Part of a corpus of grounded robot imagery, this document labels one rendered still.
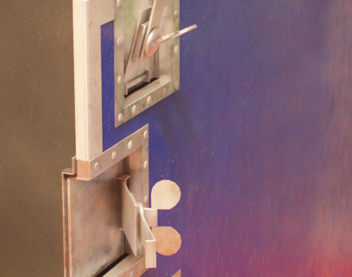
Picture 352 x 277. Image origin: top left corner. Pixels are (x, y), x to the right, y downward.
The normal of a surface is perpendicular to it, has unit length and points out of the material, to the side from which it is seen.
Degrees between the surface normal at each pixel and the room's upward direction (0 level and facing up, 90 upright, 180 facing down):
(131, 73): 105
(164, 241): 86
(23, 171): 90
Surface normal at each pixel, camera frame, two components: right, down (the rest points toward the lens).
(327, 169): 0.92, 0.11
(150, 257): 0.19, 0.29
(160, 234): -0.12, 0.22
